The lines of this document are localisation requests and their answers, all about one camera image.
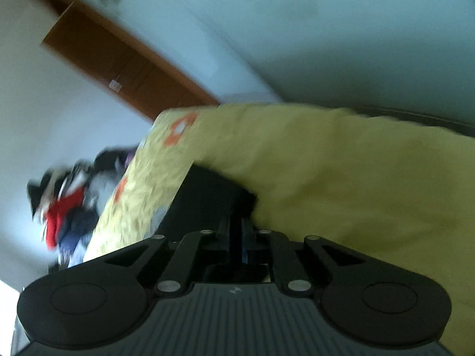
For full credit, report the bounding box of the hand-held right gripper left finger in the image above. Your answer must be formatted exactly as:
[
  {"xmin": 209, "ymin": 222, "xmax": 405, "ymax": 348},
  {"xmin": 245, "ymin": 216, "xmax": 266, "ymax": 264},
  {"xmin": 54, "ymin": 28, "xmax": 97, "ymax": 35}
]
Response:
[{"xmin": 100, "ymin": 218, "xmax": 239, "ymax": 296}]

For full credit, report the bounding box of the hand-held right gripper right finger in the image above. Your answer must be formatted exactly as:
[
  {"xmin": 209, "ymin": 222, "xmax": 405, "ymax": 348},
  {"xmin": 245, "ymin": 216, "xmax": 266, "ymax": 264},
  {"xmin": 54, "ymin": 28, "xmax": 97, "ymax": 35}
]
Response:
[{"xmin": 240, "ymin": 218, "xmax": 372, "ymax": 296}]

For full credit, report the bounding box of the yellow carrot print blanket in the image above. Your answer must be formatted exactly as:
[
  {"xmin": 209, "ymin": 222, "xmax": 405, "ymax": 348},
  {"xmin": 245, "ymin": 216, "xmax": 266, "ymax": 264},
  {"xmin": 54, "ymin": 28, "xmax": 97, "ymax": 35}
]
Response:
[{"xmin": 83, "ymin": 103, "xmax": 475, "ymax": 356}]

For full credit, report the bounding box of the pile of mixed clothes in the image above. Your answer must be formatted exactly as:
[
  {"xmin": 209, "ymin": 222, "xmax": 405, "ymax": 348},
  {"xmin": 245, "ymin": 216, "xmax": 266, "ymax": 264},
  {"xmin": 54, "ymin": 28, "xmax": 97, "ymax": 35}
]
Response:
[{"xmin": 26, "ymin": 146, "xmax": 140, "ymax": 268}]

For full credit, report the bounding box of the brown wooden door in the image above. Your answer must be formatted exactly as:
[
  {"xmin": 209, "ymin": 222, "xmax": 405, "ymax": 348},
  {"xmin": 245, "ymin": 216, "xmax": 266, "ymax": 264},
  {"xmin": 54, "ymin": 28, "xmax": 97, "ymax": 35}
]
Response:
[{"xmin": 41, "ymin": 2, "xmax": 223, "ymax": 123}]

